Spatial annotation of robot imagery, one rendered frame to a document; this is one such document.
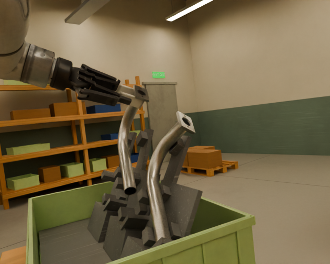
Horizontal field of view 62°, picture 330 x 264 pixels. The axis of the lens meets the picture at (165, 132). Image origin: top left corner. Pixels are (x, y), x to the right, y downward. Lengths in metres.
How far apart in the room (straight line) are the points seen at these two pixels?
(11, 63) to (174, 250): 0.49
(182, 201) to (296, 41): 6.47
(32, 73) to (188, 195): 0.43
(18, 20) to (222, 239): 0.53
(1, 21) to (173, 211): 0.47
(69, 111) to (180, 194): 5.05
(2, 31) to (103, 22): 6.48
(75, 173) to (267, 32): 5.32
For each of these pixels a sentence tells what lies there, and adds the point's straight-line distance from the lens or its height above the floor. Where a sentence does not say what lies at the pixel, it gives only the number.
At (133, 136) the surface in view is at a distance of 0.95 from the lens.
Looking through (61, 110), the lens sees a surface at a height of 1.55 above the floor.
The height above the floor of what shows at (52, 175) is 0.37.
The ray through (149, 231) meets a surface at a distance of 0.56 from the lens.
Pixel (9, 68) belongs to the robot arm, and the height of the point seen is 1.32.
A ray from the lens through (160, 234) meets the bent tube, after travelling 0.54.
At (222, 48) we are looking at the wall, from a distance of 7.93.
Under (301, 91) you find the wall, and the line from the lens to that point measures 6.80.
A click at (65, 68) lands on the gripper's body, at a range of 0.69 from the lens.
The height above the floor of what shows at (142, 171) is 1.04.
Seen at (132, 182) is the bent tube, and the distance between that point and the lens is 0.67.
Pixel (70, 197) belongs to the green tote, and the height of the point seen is 0.94.
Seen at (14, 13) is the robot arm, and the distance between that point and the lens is 0.54.
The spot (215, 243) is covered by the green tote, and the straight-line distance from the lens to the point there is 0.56.
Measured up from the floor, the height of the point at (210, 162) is 0.26.
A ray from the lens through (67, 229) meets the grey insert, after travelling 1.01.
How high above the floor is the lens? 1.17
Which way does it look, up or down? 3 degrees down
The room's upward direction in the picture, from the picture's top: 7 degrees counter-clockwise
